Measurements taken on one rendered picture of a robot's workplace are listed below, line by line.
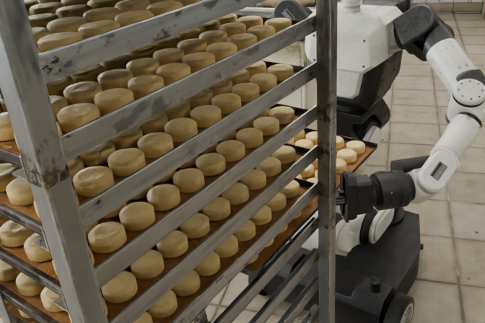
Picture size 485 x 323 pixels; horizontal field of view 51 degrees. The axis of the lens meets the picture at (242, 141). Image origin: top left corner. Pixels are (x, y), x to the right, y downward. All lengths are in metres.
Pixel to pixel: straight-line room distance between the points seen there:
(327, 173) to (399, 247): 1.06
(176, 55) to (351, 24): 0.84
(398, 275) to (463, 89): 0.85
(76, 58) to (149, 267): 0.36
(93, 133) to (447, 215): 2.20
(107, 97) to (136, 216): 0.18
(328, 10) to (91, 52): 0.51
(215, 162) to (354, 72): 0.82
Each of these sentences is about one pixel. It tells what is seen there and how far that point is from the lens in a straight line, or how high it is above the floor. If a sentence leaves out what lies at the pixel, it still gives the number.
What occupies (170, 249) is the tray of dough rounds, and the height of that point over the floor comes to 0.97.
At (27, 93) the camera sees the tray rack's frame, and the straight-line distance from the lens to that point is 0.51.
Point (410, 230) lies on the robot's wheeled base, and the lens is 2.21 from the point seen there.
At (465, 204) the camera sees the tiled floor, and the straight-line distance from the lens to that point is 2.73.
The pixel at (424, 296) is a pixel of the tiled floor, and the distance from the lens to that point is 2.18.
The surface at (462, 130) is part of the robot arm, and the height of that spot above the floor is 0.90.
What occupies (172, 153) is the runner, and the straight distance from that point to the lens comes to 0.70.
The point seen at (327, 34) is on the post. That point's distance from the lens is 0.97.
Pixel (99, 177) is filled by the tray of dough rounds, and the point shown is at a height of 1.15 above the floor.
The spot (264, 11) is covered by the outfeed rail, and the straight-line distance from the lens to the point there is 2.68.
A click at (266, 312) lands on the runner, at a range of 1.09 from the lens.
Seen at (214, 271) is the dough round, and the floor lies 0.87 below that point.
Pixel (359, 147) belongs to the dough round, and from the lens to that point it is 1.40.
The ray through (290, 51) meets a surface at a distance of 2.35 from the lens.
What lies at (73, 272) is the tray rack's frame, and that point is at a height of 1.11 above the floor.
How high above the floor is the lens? 1.47
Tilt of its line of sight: 27 degrees down
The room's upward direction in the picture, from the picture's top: 5 degrees counter-clockwise
